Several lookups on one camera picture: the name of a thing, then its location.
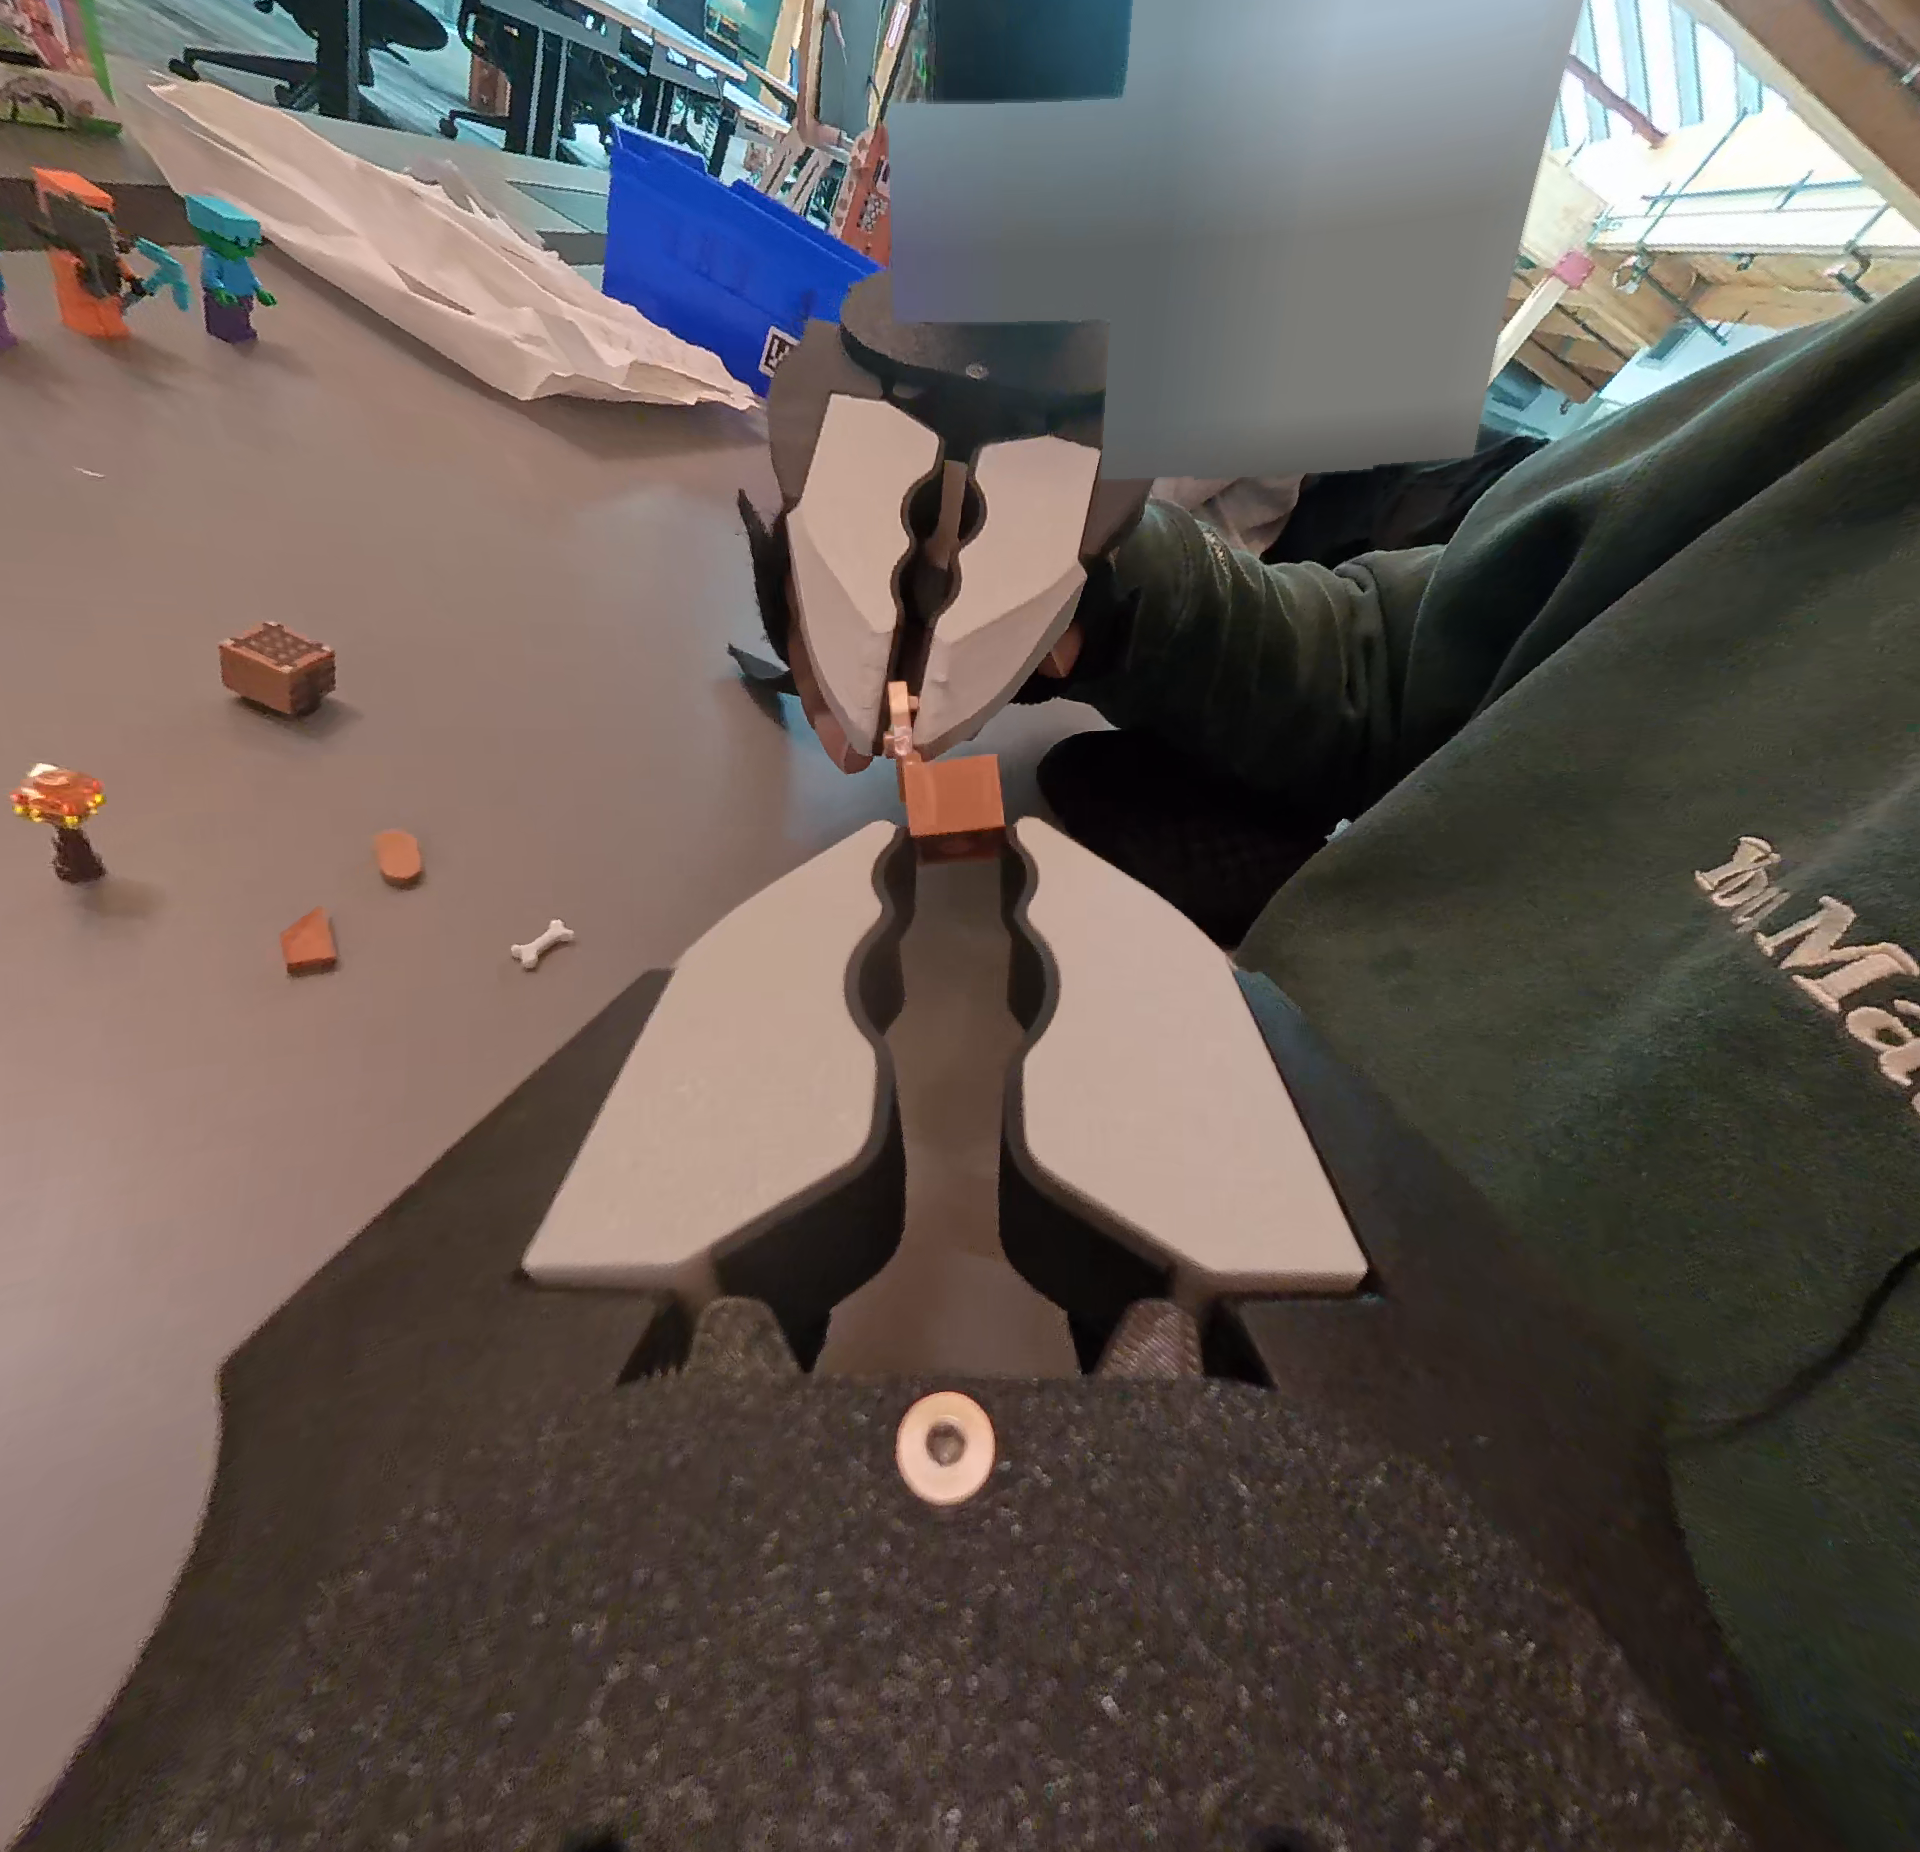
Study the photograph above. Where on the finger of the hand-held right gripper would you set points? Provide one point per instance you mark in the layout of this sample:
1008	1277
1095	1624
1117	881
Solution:
1028	562
848	548

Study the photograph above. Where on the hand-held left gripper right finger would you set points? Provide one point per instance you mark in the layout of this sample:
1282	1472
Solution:
1184	1117

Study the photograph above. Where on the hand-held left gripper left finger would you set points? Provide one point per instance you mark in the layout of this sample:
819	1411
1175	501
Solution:
720	1102

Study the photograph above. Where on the brown toy chest lid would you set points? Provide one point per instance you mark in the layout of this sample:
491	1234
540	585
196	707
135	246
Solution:
901	719

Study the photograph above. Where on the white toy bone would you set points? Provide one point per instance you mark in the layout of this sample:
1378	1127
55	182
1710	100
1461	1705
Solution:
542	944

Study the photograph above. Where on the brown toy chest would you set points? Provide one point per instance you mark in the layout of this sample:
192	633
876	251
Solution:
954	803

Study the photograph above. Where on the brown oval toy tile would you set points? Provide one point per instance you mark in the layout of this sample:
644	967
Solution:
400	859

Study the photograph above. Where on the brown wedge toy tile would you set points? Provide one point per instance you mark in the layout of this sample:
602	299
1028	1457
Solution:
309	944

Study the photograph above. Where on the orange flame toy brick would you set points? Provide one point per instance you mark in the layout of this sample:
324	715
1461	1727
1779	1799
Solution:
57	798

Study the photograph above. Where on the another person's forearm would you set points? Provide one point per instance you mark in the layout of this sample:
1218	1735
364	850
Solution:
1231	504

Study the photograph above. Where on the person's right forearm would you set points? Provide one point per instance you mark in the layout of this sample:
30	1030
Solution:
1274	637

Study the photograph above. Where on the grey desk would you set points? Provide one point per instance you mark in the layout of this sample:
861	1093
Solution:
376	532

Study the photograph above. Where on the wooden-top office desk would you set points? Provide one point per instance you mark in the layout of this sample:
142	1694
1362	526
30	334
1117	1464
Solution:
601	0

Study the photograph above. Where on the person's right hand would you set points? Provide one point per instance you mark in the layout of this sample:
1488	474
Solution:
1063	659

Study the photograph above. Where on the blue plastic bin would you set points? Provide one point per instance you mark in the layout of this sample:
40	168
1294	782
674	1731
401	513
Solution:
707	262

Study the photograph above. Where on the black honeycomb armrest pad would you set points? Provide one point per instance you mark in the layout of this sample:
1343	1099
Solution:
1184	831

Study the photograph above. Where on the grey panel book stand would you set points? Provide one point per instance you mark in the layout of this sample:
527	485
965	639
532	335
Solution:
855	22

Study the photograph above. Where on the white crumpled paper bag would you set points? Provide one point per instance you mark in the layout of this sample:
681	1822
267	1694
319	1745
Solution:
419	262

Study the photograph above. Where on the tan toy brick cube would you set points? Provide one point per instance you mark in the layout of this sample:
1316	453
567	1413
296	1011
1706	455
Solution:
279	666

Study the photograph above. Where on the zombie toy figure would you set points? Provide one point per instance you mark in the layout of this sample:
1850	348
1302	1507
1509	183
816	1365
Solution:
227	269

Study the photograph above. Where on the black office chair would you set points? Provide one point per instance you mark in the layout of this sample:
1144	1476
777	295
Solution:
331	8

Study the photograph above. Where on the orange toy figure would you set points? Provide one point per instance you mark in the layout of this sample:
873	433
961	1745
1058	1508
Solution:
91	255

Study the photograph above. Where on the toy brick set box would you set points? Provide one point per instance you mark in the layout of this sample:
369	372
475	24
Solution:
45	39

